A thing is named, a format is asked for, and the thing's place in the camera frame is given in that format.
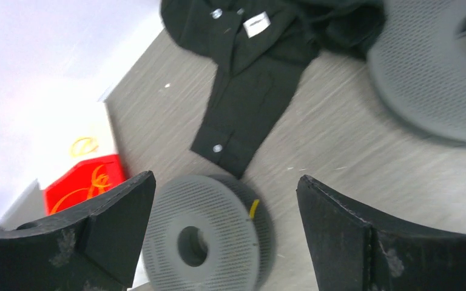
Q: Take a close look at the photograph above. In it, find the yellow cable in red bin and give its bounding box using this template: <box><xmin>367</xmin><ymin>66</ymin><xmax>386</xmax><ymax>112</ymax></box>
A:
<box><xmin>50</xmin><ymin>164</ymin><xmax>113</xmax><ymax>215</ymax></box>

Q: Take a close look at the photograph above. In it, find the red plastic bin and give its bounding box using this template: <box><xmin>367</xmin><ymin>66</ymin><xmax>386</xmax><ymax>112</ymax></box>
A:
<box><xmin>43</xmin><ymin>154</ymin><xmax>126</xmax><ymax>215</ymax></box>

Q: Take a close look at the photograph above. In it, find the black cloth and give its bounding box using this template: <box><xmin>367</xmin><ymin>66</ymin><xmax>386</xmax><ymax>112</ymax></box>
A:
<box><xmin>160</xmin><ymin>0</ymin><xmax>386</xmax><ymax>178</ymax></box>

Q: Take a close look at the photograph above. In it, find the white plastic bin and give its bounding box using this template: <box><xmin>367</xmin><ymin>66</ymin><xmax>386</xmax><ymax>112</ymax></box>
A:
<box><xmin>33</xmin><ymin>101</ymin><xmax>118</xmax><ymax>189</ymax></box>
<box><xmin>0</xmin><ymin>179</ymin><xmax>46</xmax><ymax>230</ymax></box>

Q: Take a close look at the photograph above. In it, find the white plastic bin near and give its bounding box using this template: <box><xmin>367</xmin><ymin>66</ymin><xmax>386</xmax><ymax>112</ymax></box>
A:
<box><xmin>0</xmin><ymin>179</ymin><xmax>46</xmax><ymax>230</ymax></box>

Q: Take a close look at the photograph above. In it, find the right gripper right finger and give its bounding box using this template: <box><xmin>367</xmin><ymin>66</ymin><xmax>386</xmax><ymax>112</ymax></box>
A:
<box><xmin>296</xmin><ymin>175</ymin><xmax>466</xmax><ymax>290</ymax></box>

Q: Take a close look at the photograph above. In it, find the white plastic bin far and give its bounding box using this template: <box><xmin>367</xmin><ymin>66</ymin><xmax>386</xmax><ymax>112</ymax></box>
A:
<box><xmin>33</xmin><ymin>101</ymin><xmax>118</xmax><ymax>189</ymax></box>

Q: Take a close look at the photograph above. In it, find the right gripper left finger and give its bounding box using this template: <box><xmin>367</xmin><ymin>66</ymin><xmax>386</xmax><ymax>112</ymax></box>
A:
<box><xmin>0</xmin><ymin>171</ymin><xmax>156</xmax><ymax>290</ymax></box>

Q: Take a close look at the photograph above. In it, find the black cable spool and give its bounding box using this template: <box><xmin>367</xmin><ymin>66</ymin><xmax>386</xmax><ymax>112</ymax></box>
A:
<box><xmin>367</xmin><ymin>1</ymin><xmax>466</xmax><ymax>146</ymax></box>
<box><xmin>142</xmin><ymin>175</ymin><xmax>276</xmax><ymax>290</ymax></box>

